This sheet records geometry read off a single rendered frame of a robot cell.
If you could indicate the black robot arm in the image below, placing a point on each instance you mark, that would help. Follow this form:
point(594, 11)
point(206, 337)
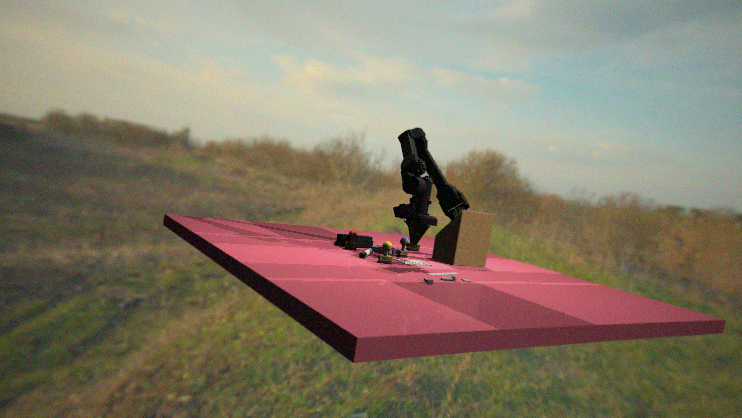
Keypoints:
point(416, 161)

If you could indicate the beige inspection card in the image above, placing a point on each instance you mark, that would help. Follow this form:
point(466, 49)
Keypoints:
point(413, 262)

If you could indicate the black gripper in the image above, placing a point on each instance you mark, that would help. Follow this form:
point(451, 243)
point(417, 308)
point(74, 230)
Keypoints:
point(421, 221)

